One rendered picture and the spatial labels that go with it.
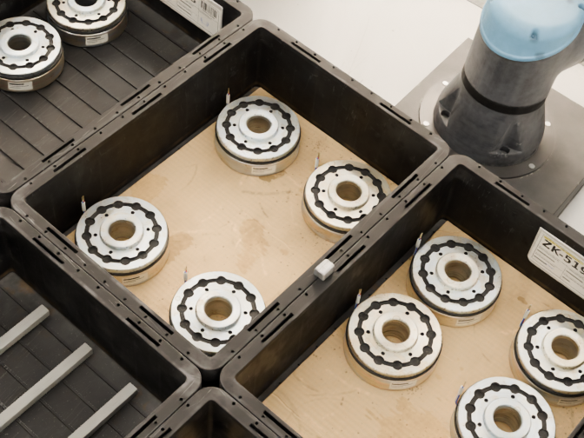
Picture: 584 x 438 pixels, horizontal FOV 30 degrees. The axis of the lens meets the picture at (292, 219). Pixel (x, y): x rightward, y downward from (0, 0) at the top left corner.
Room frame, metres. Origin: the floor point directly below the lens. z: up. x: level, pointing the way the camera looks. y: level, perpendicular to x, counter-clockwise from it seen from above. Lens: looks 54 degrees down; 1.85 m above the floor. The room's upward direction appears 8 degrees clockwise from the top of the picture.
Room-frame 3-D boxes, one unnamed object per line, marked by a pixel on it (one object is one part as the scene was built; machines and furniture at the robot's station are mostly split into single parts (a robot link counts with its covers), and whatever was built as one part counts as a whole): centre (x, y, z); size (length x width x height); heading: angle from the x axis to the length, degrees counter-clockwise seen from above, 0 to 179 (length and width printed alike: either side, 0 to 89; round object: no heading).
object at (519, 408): (0.51, -0.24, 0.86); 0.05 x 0.05 x 0.01
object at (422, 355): (0.60, -0.13, 0.86); 0.10 x 0.10 x 0.01
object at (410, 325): (0.60, -0.13, 0.86); 0.05 x 0.05 x 0.01
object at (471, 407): (0.51, -0.24, 0.86); 0.10 x 0.10 x 0.01
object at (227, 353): (0.73, 0.06, 0.92); 0.40 x 0.30 x 0.02; 145
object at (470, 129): (1.02, -0.25, 0.80); 0.15 x 0.15 x 0.10
